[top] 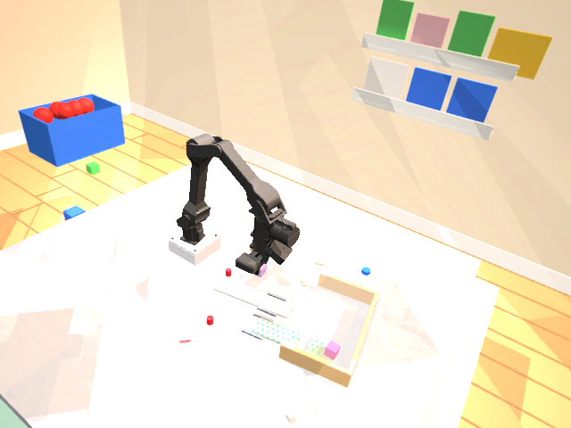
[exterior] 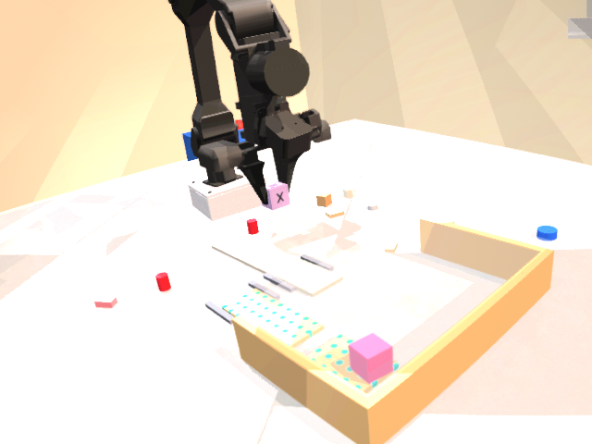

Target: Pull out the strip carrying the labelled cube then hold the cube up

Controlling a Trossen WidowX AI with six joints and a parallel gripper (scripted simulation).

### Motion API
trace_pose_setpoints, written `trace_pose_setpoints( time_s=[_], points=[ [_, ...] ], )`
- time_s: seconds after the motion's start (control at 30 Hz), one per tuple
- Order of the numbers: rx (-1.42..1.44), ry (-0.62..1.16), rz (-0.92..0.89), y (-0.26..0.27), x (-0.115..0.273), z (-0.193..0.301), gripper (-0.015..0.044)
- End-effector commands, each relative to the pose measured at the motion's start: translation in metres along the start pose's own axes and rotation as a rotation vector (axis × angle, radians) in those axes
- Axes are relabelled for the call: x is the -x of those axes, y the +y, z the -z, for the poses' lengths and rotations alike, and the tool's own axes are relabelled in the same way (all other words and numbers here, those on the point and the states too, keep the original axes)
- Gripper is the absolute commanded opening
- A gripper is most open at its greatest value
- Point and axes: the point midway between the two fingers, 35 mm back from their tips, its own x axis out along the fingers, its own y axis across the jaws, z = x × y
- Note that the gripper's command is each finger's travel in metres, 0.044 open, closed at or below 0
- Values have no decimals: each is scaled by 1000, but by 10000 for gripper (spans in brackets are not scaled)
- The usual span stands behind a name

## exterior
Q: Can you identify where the orange cube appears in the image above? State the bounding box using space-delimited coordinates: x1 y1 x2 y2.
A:
316 192 332 207

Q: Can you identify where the pink flat bar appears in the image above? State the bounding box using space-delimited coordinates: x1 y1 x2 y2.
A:
94 296 118 308

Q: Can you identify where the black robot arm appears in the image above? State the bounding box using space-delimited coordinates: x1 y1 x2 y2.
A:
167 0 322 159

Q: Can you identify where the blue disc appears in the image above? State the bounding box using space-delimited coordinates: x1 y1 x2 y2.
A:
536 226 558 241

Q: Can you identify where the red cylinder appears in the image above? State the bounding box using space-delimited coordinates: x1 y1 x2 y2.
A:
155 272 171 291
246 218 259 235

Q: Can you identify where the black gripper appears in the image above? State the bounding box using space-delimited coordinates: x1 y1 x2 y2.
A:
198 94 332 205

